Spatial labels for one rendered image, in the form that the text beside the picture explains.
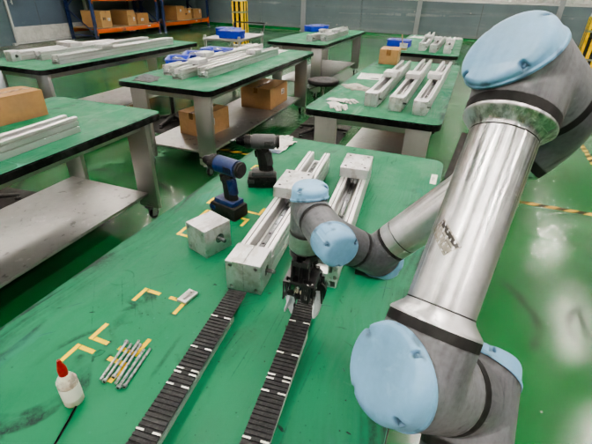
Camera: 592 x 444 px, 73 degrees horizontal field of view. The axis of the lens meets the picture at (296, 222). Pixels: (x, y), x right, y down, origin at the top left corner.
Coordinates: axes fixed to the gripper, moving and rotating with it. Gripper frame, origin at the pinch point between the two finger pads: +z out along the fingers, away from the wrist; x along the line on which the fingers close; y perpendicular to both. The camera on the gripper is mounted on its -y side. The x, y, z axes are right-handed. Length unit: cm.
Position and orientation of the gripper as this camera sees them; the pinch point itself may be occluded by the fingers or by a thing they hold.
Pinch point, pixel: (303, 309)
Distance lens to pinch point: 101.2
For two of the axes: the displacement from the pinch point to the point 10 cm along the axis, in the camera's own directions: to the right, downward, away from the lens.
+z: -0.4, 8.5, 5.2
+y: -2.8, 4.9, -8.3
